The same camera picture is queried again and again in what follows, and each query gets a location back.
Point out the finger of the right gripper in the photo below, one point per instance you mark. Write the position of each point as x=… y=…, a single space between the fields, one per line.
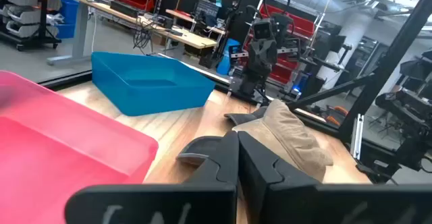
x=257 y=57
x=271 y=57

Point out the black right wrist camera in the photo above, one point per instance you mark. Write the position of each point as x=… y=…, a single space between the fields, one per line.
x=264 y=30

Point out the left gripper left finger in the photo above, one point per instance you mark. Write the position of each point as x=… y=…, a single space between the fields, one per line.
x=152 y=203

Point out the small wooden workbench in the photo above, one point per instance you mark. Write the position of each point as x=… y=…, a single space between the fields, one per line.
x=182 y=13

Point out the dark grey cap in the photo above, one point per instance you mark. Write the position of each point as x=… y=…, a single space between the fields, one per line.
x=197 y=148
x=243 y=117

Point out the grey storage bin rack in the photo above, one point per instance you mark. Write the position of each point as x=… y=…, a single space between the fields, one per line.
x=20 y=28

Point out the white pillar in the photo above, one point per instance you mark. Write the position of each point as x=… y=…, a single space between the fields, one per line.
x=351 y=38

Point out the blue plastic bin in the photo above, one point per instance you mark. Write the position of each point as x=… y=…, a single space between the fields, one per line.
x=152 y=96

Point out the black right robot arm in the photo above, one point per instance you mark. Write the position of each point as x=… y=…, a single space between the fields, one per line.
x=251 y=82

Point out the silver aluminium bracket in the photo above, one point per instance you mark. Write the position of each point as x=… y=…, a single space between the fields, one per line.
x=357 y=136

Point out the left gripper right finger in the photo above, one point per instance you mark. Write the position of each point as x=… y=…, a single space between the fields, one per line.
x=337 y=203

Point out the pink plastic bin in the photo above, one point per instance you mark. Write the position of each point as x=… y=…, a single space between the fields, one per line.
x=50 y=149

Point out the blue storage totes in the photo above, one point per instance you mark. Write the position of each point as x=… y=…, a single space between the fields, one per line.
x=69 y=11

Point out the long wooden workbench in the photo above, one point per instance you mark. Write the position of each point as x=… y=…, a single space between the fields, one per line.
x=189 y=40

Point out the blue plastic container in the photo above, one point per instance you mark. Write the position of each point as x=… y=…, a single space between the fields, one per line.
x=229 y=58

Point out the black background equipment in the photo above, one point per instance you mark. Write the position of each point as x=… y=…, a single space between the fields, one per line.
x=408 y=106

